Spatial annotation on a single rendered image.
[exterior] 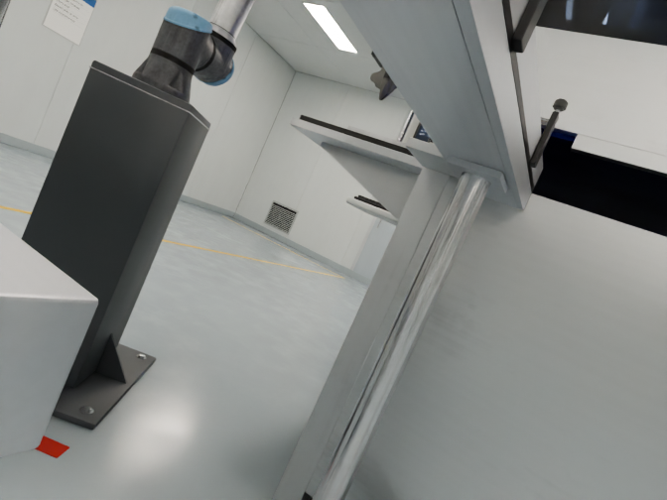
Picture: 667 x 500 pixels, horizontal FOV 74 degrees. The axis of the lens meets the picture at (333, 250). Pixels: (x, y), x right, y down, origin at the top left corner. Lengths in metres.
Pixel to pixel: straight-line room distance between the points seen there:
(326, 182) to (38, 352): 7.38
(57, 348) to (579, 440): 0.83
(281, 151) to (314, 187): 1.04
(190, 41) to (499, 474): 1.21
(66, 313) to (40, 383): 0.05
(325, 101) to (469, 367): 7.50
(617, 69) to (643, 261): 0.37
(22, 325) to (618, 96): 0.98
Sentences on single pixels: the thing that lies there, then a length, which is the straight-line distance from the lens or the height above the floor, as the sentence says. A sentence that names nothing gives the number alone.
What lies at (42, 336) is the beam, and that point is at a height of 0.52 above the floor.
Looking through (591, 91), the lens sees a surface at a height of 1.10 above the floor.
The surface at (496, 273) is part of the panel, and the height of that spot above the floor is 0.71.
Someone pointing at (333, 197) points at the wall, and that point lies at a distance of 7.50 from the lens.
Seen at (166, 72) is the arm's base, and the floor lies 0.84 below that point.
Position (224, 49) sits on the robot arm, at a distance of 1.43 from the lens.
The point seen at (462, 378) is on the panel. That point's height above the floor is 0.49.
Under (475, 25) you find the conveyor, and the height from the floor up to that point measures 0.84.
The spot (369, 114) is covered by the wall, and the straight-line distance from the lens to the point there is 7.74.
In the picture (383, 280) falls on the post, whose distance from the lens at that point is 0.99.
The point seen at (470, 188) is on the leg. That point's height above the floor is 0.81.
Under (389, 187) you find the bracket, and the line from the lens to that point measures 1.14.
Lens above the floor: 0.67
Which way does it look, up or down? 3 degrees down
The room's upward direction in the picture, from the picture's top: 24 degrees clockwise
